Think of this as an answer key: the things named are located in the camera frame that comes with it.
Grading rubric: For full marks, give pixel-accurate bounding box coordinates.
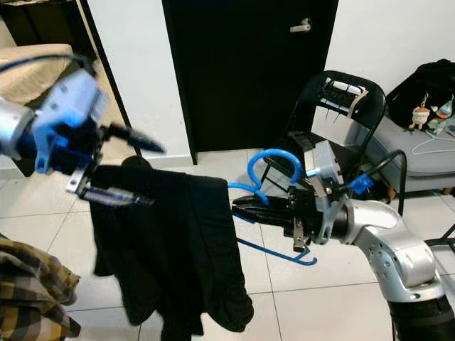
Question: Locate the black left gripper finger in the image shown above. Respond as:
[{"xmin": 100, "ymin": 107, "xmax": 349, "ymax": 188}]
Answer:
[
  {"xmin": 73, "ymin": 181, "xmax": 155, "ymax": 210},
  {"xmin": 105, "ymin": 123, "xmax": 167, "ymax": 156}
]

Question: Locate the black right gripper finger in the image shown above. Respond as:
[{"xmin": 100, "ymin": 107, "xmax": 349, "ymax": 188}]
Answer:
[
  {"xmin": 232, "ymin": 194, "xmax": 296, "ymax": 212},
  {"xmin": 232, "ymin": 210, "xmax": 301, "ymax": 232}
]

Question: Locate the blue plastic hanger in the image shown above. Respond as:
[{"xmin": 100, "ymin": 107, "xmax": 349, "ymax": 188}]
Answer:
[{"xmin": 226, "ymin": 147, "xmax": 321, "ymax": 268}]

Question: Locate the black garment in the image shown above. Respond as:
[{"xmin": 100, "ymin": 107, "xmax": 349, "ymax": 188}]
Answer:
[{"xmin": 89, "ymin": 155, "xmax": 255, "ymax": 341}]

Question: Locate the black white clip hanger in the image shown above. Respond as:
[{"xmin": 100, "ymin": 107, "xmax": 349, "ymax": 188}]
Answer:
[{"xmin": 322, "ymin": 76, "xmax": 372, "ymax": 116}]

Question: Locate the black folding chair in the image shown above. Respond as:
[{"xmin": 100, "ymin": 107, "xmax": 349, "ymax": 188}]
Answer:
[{"xmin": 256, "ymin": 69, "xmax": 390, "ymax": 205}]

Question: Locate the black game controller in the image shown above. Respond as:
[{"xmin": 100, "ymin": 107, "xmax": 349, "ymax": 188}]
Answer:
[{"xmin": 287, "ymin": 130, "xmax": 321, "ymax": 151}]

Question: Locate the grey storage ottoman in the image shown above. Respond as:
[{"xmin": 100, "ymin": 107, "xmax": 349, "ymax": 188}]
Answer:
[{"xmin": 370, "ymin": 114, "xmax": 455, "ymax": 198}]

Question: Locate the black door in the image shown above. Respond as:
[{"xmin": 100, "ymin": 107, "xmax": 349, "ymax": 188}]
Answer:
[{"xmin": 161, "ymin": 0, "xmax": 341, "ymax": 155}]

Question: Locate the yellow grey plaid shirt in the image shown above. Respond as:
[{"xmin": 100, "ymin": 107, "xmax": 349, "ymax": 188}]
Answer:
[{"xmin": 0, "ymin": 238, "xmax": 84, "ymax": 341}]

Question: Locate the black backpack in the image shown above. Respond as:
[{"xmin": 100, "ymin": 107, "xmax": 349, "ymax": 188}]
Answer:
[{"xmin": 384, "ymin": 58, "xmax": 455, "ymax": 130}]

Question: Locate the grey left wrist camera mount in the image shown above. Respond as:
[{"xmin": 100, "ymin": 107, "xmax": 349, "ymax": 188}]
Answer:
[{"xmin": 31, "ymin": 69, "xmax": 105, "ymax": 176}]

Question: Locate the white wire hanger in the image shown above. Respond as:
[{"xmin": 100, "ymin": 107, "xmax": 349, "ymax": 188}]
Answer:
[{"xmin": 409, "ymin": 134, "xmax": 455, "ymax": 158}]

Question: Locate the brown plush keychain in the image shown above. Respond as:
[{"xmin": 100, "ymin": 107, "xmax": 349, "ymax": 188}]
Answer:
[{"xmin": 408, "ymin": 94, "xmax": 432, "ymax": 131}]

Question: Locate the teal plush keychain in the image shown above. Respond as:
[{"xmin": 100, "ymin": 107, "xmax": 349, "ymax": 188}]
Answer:
[{"xmin": 429, "ymin": 94, "xmax": 455, "ymax": 134}]

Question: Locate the silver door handle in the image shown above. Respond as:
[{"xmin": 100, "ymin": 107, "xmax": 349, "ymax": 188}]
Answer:
[{"xmin": 289, "ymin": 17, "xmax": 313, "ymax": 34}]

